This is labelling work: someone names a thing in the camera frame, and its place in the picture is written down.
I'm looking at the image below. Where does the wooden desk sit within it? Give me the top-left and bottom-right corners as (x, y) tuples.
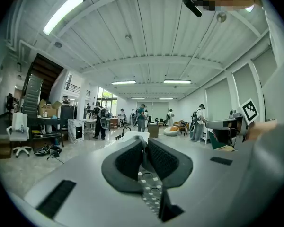
(108, 117), (119, 130)

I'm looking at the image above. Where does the white beanbag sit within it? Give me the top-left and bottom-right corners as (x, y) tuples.
(163, 126), (180, 136)

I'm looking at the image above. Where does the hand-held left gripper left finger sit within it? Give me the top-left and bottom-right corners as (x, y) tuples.
(101, 138), (145, 193)

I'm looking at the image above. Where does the black metal railing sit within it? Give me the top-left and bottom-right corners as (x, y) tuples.
(64, 81), (81, 92)

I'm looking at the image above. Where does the brown wooden cabinet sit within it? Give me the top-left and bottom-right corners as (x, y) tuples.
(147, 123), (160, 139)

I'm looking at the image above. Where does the white office chair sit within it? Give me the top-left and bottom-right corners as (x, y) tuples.
(6, 112), (32, 158)

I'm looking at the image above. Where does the person's right forearm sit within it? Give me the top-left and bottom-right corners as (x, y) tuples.
(248, 118), (279, 141)

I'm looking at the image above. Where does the white shelf unit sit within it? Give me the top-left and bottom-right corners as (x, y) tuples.
(204, 123), (213, 146)

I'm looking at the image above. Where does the white marble pattern cabinet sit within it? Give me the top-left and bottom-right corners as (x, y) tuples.
(67, 119), (85, 145)

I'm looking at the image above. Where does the white table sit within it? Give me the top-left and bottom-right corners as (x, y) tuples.
(83, 118), (98, 140)

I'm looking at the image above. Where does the dark green panel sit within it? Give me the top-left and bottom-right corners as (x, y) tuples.
(208, 131), (219, 149)

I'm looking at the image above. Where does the ceiling tube light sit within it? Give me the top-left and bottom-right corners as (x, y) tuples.
(111, 79), (137, 86)
(42, 0), (86, 36)
(163, 79), (192, 85)

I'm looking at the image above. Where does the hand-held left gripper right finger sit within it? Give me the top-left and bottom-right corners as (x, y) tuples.
(147, 137), (194, 189)

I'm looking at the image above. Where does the black head-worn camera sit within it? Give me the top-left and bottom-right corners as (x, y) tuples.
(181, 0), (203, 17)

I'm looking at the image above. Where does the dark wooden staircase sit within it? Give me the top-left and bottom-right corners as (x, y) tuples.
(21, 52), (65, 108)

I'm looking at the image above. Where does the black desk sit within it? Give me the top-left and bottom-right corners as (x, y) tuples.
(27, 117), (65, 148)

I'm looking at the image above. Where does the grey roller blind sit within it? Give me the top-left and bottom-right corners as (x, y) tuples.
(252, 48), (278, 87)
(233, 64), (254, 118)
(205, 78), (233, 127)

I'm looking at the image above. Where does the black backpack rig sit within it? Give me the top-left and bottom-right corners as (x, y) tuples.
(34, 144), (62, 157)

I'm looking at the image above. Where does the grey marble floor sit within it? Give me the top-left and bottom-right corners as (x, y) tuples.
(0, 124), (215, 200)

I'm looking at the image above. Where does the open cardboard box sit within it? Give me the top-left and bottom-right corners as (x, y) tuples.
(38, 99), (62, 118)

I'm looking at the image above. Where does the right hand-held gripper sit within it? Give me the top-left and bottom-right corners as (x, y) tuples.
(205, 98), (260, 137)

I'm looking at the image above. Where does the round silver ceiling lamp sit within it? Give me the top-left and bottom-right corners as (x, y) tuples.
(216, 11), (228, 23)

